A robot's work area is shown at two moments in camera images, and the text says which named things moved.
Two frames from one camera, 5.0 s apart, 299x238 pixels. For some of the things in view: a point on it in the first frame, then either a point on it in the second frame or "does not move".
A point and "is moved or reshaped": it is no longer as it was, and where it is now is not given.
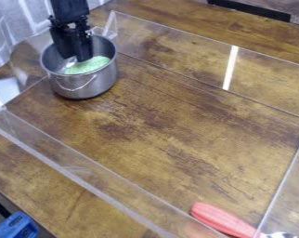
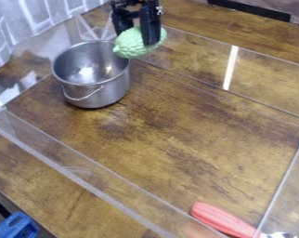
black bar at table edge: [254, 10] does not move
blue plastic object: [16, 226] does not move
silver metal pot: [84, 79] is moved or reshaped
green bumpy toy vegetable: [88, 65] -> [131, 43]
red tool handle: [224, 220] does not move
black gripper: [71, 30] -> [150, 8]
